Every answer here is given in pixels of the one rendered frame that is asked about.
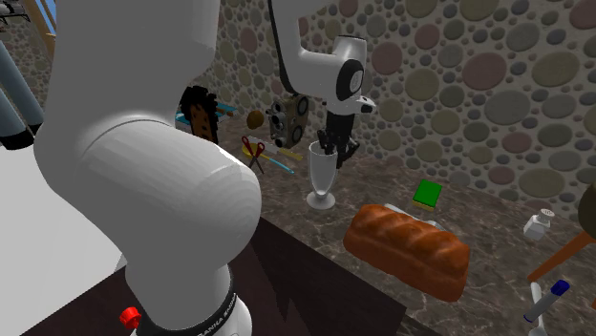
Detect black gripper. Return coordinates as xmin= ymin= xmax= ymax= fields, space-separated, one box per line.
xmin=317 ymin=110 xmax=361 ymax=170

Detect clear tall footed glass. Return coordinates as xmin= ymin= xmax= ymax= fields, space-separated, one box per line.
xmin=306 ymin=140 xmax=339 ymax=211

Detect white-bladed knife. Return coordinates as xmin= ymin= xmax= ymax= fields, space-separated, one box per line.
xmin=246 ymin=135 xmax=305 ymax=162

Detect brown round fruit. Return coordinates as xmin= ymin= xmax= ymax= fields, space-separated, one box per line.
xmin=245 ymin=109 xmax=266 ymax=131

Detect grey metal object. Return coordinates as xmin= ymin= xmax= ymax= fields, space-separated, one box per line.
xmin=383 ymin=202 xmax=447 ymax=230

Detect green and yellow sponge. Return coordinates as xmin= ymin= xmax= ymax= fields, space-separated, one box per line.
xmin=411 ymin=178 xmax=444 ymax=213

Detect brown bread loaf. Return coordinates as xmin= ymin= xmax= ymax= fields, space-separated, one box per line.
xmin=342 ymin=203 xmax=471 ymax=304

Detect black and brown toothed object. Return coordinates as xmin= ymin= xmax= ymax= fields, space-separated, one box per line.
xmin=180 ymin=85 xmax=221 ymax=146

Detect dark robot stand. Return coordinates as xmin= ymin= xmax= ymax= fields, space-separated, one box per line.
xmin=20 ymin=216 xmax=409 ymax=336

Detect white salt shaker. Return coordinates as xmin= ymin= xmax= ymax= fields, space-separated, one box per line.
xmin=522 ymin=208 xmax=557 ymax=242

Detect grey marker with blue cap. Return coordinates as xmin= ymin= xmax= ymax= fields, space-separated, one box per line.
xmin=522 ymin=279 xmax=572 ymax=324

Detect white plastic utensil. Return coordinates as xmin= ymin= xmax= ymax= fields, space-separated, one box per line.
xmin=529 ymin=281 xmax=549 ymax=336

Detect grey tube with black cap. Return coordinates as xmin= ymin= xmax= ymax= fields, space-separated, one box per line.
xmin=0 ymin=40 xmax=46 ymax=152

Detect old grey film camera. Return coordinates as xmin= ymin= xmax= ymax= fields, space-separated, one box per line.
xmin=266 ymin=94 xmax=310 ymax=151

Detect yellow spoon with blue handle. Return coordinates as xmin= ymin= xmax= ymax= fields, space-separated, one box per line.
xmin=241 ymin=143 xmax=296 ymax=176

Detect red-handled scissors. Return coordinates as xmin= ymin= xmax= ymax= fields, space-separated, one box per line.
xmin=240 ymin=135 xmax=267 ymax=176

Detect brown wooden-handled tool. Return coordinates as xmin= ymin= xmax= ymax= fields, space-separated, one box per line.
xmin=526 ymin=182 xmax=596 ymax=284

